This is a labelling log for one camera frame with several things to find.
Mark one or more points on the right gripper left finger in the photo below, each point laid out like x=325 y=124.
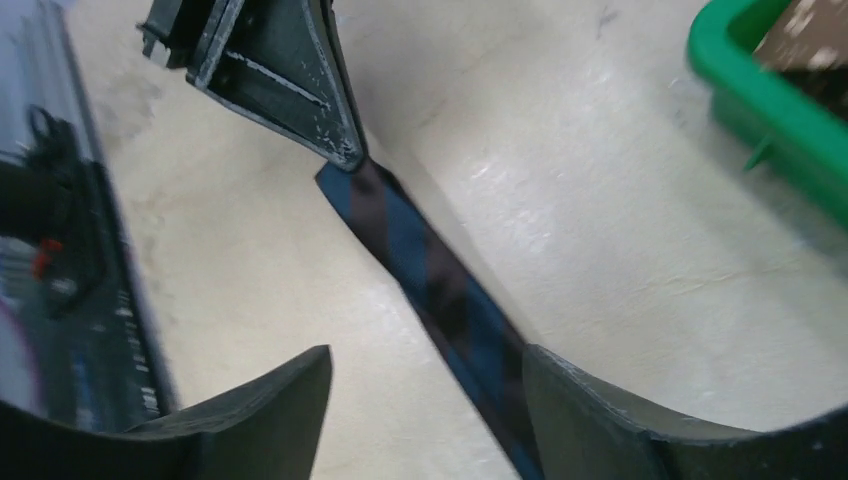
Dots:
x=268 y=428

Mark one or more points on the dark navy striped tie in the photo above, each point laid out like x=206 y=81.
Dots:
x=475 y=338

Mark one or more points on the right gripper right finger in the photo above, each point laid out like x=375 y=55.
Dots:
x=587 y=428

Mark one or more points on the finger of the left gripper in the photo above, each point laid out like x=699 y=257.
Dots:
x=278 y=63

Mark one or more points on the black mounting base rail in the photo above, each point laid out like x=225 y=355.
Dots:
x=78 y=343

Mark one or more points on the brown patterned tie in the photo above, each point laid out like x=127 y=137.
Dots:
x=807 y=45

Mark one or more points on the bright green plastic tray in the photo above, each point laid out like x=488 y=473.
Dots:
x=795 y=135

